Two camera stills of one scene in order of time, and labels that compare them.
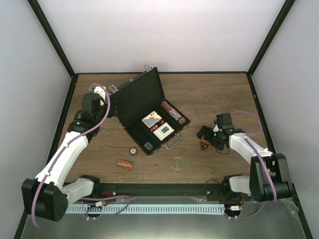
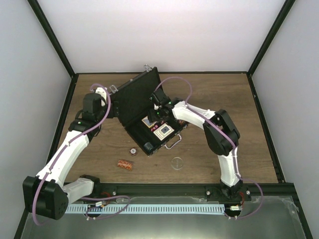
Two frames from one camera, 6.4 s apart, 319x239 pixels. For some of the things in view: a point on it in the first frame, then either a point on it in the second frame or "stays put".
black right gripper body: [214, 139] to [157, 117]
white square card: [163, 131] stays put
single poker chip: [133, 151] stays put
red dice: [155, 127] stays put
